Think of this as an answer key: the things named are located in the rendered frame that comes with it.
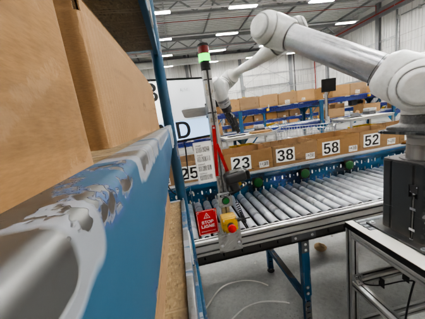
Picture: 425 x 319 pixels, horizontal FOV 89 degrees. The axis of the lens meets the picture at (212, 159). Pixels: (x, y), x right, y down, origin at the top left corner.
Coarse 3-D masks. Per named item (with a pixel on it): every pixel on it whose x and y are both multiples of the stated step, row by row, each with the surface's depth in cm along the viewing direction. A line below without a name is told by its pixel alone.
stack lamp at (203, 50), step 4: (200, 48) 93; (204, 48) 93; (208, 48) 95; (200, 52) 94; (204, 52) 93; (208, 52) 94; (200, 56) 94; (204, 56) 94; (208, 56) 94; (200, 60) 95; (204, 60) 94
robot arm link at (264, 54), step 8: (264, 48) 116; (256, 56) 121; (264, 56) 118; (272, 56) 117; (248, 64) 129; (256, 64) 124; (224, 72) 158; (232, 72) 151; (240, 72) 146; (232, 80) 152
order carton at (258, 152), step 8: (256, 144) 198; (224, 152) 195; (232, 152) 196; (240, 152) 197; (248, 152) 168; (256, 152) 169; (264, 152) 170; (256, 160) 170; (264, 160) 171; (272, 160) 173; (256, 168) 172; (264, 168) 173
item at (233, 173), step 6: (240, 168) 103; (246, 168) 103; (228, 174) 99; (234, 174) 99; (240, 174) 100; (246, 174) 100; (228, 180) 99; (234, 180) 99; (240, 180) 100; (234, 186) 102; (234, 192) 102
